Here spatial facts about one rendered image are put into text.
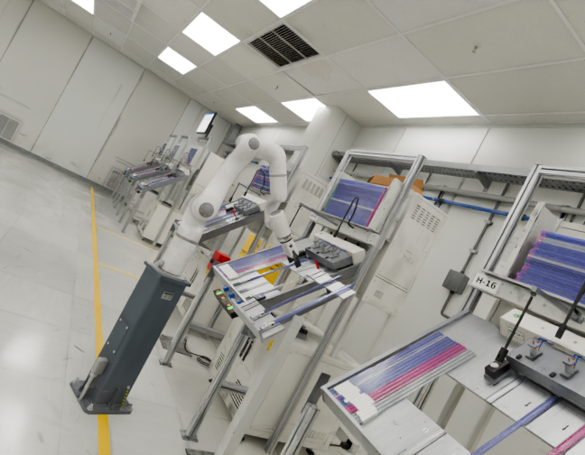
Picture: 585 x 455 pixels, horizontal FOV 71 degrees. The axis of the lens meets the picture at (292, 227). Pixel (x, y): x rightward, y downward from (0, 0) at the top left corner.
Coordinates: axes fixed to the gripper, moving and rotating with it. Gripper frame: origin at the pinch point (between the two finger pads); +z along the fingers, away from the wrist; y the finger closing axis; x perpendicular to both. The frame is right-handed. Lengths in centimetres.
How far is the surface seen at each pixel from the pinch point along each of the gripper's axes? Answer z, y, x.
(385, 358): 8, -87, 8
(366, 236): 4.0, -6.8, -43.9
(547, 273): -5, -111, -51
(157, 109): -89, 871, -91
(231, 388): 39, -14, 60
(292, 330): 10.8, -38.3, 24.7
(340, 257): 9.6, -3.4, -26.1
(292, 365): 50, -10, 26
